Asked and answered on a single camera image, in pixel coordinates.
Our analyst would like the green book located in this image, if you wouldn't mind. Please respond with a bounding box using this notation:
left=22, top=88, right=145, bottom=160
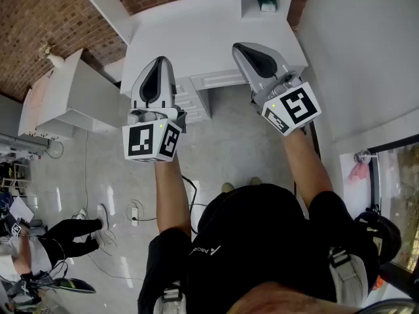
left=256, top=0, right=279, bottom=13

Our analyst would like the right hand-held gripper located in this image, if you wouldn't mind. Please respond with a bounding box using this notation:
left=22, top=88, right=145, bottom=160
left=232, top=42, right=323, bottom=138

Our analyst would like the white vase with flowers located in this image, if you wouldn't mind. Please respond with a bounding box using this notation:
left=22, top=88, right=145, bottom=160
left=38, top=42, right=65, bottom=69

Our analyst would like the white slanted shelf board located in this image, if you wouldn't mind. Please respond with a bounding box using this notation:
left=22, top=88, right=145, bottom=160
left=70, top=0, right=136, bottom=46

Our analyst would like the white desk drawer unit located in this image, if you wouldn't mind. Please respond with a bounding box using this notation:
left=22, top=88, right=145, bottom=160
left=172, top=77, right=213, bottom=124

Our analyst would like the small wooden rack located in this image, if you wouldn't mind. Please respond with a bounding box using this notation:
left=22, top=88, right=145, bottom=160
left=1, top=161, right=33, bottom=196

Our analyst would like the person's black shirt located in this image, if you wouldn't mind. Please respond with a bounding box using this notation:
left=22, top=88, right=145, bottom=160
left=137, top=183, right=381, bottom=314

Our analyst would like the white harness strap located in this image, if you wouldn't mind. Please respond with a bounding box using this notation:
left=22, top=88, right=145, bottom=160
left=328, top=246, right=370, bottom=308
left=153, top=281, right=183, bottom=314

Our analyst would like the thin floor cable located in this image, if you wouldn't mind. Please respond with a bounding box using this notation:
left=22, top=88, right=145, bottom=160
left=44, top=131, right=145, bottom=283

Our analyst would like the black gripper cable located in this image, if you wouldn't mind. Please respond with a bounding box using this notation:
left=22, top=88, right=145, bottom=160
left=181, top=174, right=201, bottom=236
left=306, top=122, right=322, bottom=160

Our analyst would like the person's right forearm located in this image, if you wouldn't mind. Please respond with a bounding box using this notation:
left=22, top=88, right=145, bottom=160
left=282, top=128, right=335, bottom=211

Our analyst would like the pink cloth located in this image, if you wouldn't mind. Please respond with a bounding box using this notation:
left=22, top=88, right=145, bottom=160
left=348, top=162, right=371, bottom=182

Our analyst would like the black window frame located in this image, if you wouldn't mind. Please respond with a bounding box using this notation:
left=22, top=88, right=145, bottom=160
left=366, top=135, right=419, bottom=302

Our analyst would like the clear cup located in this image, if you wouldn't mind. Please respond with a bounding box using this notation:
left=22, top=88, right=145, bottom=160
left=354, top=149, right=372, bottom=165

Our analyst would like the white low cabinet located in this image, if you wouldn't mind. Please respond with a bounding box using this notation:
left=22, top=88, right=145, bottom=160
left=18, top=48, right=132, bottom=141

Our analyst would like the white paper sheet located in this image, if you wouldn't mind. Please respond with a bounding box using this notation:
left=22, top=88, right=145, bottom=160
left=9, top=196, right=35, bottom=224

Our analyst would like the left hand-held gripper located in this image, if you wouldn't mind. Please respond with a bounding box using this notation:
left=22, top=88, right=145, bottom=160
left=121, top=56, right=188, bottom=164

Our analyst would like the person's left forearm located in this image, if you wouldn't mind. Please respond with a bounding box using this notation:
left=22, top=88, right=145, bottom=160
left=153, top=151, right=192, bottom=239

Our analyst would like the white desk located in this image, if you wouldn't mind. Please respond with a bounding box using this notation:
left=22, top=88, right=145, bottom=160
left=119, top=10, right=309, bottom=95

